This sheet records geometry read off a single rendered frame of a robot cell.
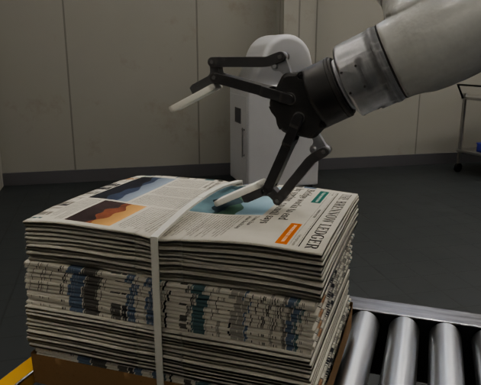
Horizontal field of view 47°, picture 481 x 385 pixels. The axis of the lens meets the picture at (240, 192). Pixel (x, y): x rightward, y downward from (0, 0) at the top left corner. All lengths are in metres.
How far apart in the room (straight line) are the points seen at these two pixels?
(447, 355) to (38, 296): 0.58
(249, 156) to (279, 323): 4.15
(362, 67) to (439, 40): 0.08
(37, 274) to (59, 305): 0.05
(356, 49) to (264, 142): 4.13
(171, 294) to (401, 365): 0.36
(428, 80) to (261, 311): 0.30
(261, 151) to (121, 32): 1.74
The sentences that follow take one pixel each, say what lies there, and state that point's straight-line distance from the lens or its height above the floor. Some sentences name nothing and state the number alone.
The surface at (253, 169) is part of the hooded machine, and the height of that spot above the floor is 0.24.
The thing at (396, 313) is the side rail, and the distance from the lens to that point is 0.99.
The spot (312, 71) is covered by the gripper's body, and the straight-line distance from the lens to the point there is 0.65.
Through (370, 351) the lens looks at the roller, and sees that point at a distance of 0.90.
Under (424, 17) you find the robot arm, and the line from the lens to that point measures 0.62.
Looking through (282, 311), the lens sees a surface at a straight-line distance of 0.60.
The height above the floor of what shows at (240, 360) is 0.90.
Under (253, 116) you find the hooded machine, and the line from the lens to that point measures 4.68.
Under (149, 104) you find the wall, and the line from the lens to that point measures 5.44.
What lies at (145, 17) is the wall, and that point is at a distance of 5.43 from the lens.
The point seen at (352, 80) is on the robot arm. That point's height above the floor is 1.20.
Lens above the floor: 1.23
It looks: 14 degrees down
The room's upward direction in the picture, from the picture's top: straight up
